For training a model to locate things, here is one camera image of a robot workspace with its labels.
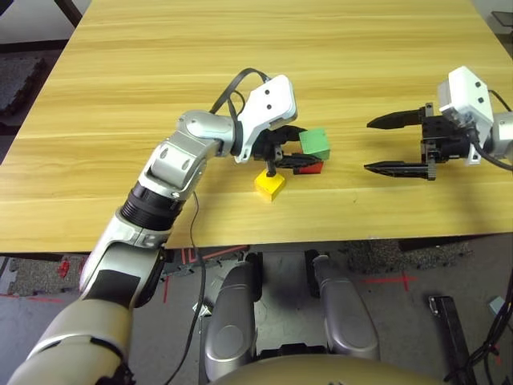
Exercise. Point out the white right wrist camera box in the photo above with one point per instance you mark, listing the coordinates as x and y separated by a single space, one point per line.
465 96

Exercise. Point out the black tripod stand with plate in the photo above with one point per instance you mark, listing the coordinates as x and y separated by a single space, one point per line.
503 17

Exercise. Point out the speckled grey foam mat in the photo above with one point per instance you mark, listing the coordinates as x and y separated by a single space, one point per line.
401 256

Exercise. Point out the silver robot left leg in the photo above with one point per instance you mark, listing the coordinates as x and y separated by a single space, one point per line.
232 317

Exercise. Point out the beige and black robot torso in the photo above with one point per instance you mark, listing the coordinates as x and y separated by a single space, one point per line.
320 371

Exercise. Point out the dark grey foam floor mat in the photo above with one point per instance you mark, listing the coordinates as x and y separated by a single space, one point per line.
16 84

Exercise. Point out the silver robot right leg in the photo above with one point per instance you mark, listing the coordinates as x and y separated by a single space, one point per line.
346 317

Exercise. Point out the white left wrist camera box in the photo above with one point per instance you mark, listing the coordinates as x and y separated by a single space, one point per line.
268 104

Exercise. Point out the black diagonal metal bar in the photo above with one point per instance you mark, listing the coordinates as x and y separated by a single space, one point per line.
72 12

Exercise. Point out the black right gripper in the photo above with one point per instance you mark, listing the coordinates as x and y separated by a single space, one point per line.
443 140

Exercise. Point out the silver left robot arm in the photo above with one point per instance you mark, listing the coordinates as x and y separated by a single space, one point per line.
120 260

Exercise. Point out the red wooden block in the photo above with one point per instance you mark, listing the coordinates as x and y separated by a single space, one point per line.
313 169

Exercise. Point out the yellow wooden block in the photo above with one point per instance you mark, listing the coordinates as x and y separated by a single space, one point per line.
270 186

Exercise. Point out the small silver metal clip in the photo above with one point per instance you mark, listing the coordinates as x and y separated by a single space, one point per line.
202 311

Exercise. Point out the silver robot leg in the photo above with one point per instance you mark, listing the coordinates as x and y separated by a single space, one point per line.
346 317
232 317

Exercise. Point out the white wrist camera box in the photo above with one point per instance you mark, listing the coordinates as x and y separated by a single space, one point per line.
465 96
268 104

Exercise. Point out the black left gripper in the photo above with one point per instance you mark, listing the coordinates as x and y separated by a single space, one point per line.
270 146

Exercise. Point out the green wooden block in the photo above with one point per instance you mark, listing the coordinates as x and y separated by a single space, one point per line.
314 142

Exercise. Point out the black bar on floor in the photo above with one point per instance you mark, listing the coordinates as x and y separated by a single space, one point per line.
451 329

